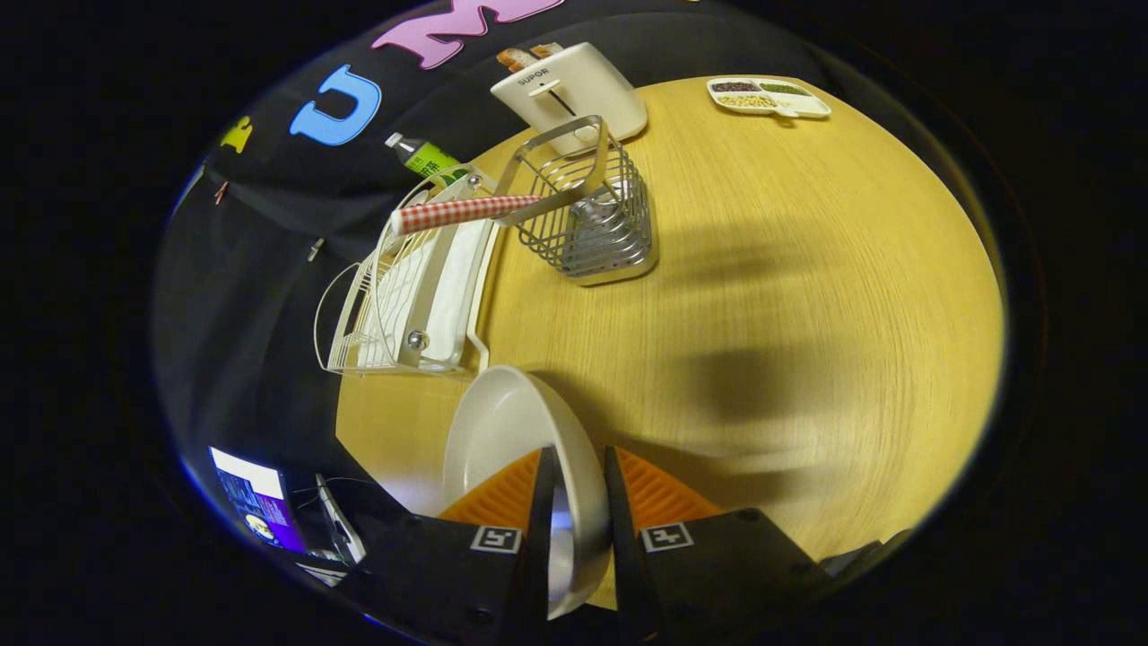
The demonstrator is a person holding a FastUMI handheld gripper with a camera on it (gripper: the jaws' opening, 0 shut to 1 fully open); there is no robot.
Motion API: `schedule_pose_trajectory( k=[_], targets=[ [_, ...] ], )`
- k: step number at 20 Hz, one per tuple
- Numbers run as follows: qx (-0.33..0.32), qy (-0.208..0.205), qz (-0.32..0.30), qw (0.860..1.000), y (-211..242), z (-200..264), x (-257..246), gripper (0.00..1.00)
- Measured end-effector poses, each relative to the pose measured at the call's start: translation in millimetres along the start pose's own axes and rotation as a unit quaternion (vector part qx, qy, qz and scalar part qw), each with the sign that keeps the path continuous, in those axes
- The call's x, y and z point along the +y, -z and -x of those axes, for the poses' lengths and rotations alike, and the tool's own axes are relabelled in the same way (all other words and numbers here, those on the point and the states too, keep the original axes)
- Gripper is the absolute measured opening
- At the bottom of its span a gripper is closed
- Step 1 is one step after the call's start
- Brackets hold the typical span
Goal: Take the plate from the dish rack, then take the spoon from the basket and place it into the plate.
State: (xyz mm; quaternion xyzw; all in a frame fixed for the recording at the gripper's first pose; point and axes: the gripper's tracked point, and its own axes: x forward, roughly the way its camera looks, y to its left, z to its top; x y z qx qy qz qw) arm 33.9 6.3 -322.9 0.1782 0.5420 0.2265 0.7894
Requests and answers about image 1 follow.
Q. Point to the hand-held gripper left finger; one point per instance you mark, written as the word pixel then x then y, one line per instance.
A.
pixel 541 538

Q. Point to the white plate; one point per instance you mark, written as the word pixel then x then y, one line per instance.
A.
pixel 511 422

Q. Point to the white keyboard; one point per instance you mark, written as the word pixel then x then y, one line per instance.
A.
pixel 341 525

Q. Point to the white divided dish with beans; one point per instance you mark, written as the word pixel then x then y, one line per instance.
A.
pixel 807 106

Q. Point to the black backdrop cloth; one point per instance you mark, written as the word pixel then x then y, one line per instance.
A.
pixel 269 287

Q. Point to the white clip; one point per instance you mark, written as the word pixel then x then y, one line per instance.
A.
pixel 315 249

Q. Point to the green tea bottle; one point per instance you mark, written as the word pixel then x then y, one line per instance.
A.
pixel 429 160

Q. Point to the toast slice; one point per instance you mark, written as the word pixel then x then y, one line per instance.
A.
pixel 545 48
pixel 516 59

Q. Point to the computer monitor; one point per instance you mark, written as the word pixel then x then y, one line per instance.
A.
pixel 256 498

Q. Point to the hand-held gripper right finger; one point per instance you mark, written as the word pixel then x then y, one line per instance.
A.
pixel 623 538

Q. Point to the white toaster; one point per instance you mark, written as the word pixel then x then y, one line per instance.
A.
pixel 592 90

